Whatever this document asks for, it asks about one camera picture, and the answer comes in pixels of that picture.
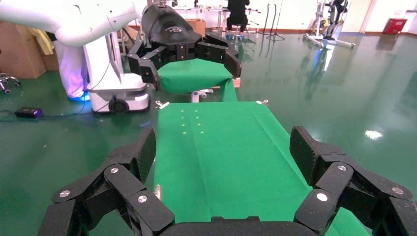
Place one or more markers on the silver binder clip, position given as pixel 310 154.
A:
pixel 262 102
pixel 158 192
pixel 162 104

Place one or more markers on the person in white coverall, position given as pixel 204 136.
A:
pixel 73 71

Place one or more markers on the black power adapter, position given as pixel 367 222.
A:
pixel 29 113

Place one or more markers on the green tablecloth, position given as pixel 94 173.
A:
pixel 228 163

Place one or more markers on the white long table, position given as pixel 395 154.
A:
pixel 202 9

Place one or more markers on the brown cardboard box pile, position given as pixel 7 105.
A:
pixel 19 52

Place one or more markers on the white machine on stand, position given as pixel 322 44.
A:
pixel 332 19

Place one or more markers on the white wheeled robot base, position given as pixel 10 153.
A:
pixel 120 94

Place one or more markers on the red box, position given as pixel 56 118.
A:
pixel 395 26

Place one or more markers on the yellow cloth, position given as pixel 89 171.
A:
pixel 42 40

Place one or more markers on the green cloth covered table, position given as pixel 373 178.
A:
pixel 192 75

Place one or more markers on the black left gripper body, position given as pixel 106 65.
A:
pixel 169 29

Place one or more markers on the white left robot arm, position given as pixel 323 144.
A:
pixel 81 19

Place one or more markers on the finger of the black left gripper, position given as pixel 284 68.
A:
pixel 228 55
pixel 146 62

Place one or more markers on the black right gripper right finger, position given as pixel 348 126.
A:
pixel 345 189

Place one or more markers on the office chair base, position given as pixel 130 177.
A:
pixel 8 78

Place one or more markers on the person in black clothes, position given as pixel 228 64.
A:
pixel 238 13

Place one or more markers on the black tripod stand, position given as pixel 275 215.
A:
pixel 275 32

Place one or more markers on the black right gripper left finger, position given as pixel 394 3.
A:
pixel 123 189

